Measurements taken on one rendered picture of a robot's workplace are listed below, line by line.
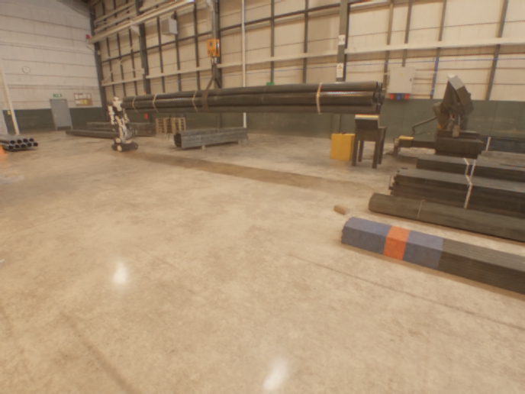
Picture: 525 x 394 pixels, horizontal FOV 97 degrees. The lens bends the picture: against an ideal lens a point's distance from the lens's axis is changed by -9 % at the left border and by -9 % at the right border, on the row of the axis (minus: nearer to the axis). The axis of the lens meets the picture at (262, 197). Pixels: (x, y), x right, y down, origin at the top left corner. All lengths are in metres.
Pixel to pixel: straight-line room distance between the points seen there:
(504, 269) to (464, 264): 0.22
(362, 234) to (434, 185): 1.21
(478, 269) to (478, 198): 1.13
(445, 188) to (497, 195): 0.45
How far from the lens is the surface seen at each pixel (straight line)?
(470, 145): 5.37
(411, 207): 2.94
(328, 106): 3.88
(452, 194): 3.14
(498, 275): 2.22
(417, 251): 2.15
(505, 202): 3.22
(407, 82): 9.65
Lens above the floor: 1.07
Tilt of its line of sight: 19 degrees down
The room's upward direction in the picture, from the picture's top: straight up
